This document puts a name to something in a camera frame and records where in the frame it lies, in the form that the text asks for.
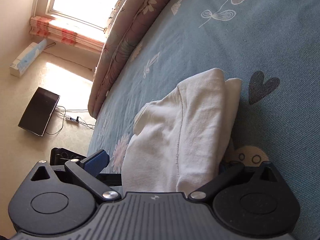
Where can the white power strip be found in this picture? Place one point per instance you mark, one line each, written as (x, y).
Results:
(71, 119)

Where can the blue floral bed sheet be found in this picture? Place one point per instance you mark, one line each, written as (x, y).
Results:
(272, 46)

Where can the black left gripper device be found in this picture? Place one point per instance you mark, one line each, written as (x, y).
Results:
(58, 156)

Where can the pink striped curtain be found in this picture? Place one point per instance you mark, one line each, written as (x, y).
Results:
(58, 30)

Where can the bright window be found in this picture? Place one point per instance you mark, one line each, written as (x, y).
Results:
(87, 2)

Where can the pink floral quilt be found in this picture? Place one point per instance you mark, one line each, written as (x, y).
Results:
(132, 21)

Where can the black flat screen monitor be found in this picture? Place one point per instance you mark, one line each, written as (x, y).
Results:
(39, 111)

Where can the white air conditioner unit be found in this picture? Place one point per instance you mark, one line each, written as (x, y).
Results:
(26, 58)

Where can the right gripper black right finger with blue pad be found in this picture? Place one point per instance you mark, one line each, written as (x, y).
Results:
(207, 192)

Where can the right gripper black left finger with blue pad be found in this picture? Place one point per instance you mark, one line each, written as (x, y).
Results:
(84, 174)

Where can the white long sleeve shirt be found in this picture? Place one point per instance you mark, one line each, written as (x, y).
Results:
(179, 141)

